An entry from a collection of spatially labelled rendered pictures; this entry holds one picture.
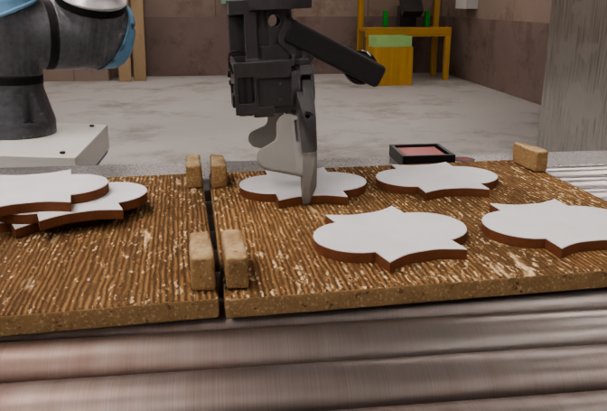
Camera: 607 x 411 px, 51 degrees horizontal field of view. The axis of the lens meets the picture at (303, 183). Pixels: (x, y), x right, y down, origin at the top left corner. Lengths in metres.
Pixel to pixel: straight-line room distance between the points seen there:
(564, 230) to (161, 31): 9.88
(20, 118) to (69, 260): 0.60
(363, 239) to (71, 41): 0.74
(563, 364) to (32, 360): 0.34
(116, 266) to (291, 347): 0.16
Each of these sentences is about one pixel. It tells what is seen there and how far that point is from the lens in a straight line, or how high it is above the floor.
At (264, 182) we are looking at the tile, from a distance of 0.71.
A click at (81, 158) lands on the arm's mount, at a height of 0.91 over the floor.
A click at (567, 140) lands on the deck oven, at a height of 0.26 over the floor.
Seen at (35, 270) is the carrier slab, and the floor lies 0.94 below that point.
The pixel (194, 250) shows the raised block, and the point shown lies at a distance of 0.47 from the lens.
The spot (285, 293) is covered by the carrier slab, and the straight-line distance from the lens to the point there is 0.47.
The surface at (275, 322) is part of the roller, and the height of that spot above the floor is 0.91.
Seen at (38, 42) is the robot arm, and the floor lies 1.07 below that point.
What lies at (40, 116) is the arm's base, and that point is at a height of 0.95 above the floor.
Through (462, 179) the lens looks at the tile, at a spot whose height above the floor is 0.95.
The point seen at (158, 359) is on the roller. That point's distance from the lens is 0.44.
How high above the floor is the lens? 1.14
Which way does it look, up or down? 16 degrees down
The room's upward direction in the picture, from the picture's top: straight up
